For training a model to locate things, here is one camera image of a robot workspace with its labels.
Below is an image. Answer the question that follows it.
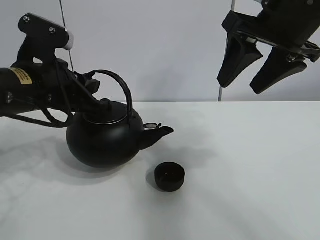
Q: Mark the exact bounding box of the black teacup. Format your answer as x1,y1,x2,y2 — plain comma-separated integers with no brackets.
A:
154,162,186,193

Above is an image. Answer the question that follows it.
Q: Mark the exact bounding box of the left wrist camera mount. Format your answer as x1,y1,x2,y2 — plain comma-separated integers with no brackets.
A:
17,12,74,63

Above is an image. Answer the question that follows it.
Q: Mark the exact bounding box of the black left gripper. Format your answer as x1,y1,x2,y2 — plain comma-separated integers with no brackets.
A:
56,59,111,115

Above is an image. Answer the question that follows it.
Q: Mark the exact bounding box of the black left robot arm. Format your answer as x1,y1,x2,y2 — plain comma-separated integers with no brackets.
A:
0,59,103,116

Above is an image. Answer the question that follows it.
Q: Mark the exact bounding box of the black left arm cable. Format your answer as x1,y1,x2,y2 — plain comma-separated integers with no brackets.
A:
9,59,76,129

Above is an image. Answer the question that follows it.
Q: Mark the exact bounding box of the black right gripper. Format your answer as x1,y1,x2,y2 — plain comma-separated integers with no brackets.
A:
217,0,320,95

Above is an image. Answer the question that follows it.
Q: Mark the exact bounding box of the black round kettle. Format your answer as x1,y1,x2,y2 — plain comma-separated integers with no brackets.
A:
66,69,175,169

